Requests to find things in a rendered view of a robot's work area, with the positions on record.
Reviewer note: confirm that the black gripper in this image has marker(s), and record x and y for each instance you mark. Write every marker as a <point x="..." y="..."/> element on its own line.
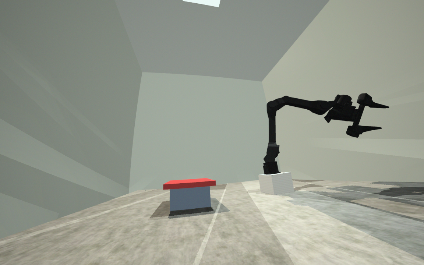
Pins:
<point x="355" y="130"/>

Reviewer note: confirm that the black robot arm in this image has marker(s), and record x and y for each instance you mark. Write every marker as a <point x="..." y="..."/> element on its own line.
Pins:
<point x="318" y="107"/>

